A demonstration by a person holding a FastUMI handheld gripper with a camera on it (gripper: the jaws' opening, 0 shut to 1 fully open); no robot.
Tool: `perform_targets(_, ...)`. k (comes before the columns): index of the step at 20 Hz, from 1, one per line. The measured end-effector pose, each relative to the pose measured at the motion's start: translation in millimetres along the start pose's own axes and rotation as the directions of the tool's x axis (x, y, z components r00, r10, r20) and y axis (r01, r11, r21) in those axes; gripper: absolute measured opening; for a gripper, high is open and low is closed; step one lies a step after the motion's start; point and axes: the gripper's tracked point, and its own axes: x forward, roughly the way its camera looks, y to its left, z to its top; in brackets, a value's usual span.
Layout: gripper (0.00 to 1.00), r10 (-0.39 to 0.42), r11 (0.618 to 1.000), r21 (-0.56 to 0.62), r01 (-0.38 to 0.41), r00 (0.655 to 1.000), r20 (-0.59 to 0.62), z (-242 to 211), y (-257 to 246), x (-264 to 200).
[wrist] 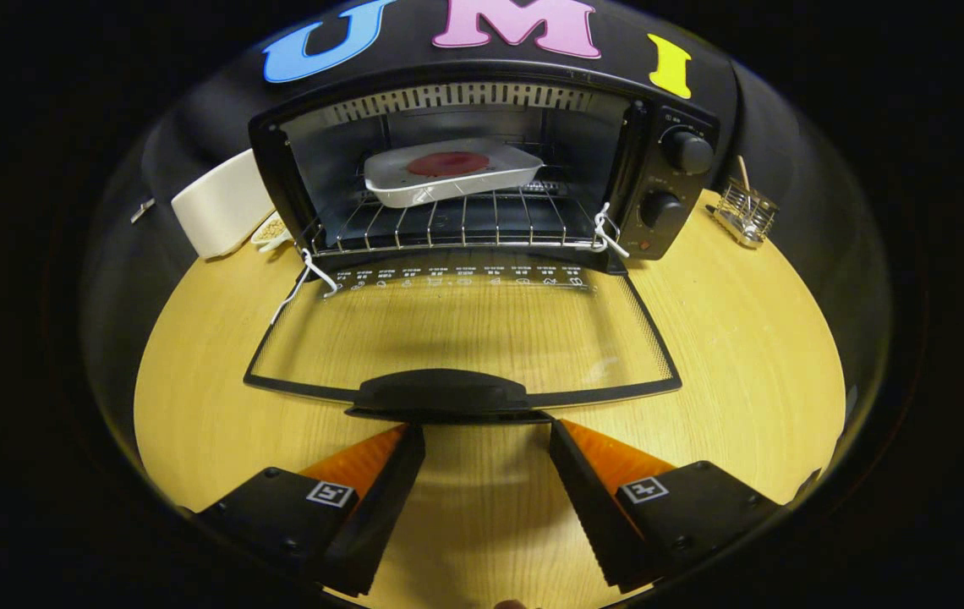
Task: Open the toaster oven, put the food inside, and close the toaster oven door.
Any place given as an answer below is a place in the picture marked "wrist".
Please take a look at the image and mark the metal wire holder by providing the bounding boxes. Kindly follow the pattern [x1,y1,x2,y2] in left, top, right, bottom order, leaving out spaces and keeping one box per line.
[706,178,779,249]

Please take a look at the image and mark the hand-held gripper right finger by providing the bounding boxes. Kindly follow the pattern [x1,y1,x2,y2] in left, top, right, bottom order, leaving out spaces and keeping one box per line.
[550,419,783,593]

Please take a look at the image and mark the metal oven rack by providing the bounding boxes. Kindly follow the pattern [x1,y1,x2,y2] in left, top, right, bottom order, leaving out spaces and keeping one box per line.
[304,182,610,255]

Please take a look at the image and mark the white bread toaster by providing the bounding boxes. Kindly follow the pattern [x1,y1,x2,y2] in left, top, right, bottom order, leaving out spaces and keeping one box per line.
[171,148,276,260]

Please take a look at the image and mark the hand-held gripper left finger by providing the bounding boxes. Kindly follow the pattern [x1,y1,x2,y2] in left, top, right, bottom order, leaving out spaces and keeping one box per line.
[194,423,426,597]

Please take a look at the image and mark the pink ham slice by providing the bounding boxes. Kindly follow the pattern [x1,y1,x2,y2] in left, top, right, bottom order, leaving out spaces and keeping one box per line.
[407,151,491,178]

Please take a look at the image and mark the black toaster oven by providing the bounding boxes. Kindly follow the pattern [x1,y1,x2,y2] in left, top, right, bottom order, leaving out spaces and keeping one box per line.
[244,59,721,424]

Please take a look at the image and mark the black backdrop cloth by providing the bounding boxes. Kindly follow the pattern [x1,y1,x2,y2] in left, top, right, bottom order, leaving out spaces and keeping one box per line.
[80,0,893,475]

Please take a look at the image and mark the white square plate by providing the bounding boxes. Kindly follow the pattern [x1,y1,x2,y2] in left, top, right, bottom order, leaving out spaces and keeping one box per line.
[363,138,545,209]

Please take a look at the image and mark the white string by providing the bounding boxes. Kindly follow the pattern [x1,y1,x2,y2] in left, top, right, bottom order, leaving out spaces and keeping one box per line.
[590,203,629,259]
[269,250,339,326]

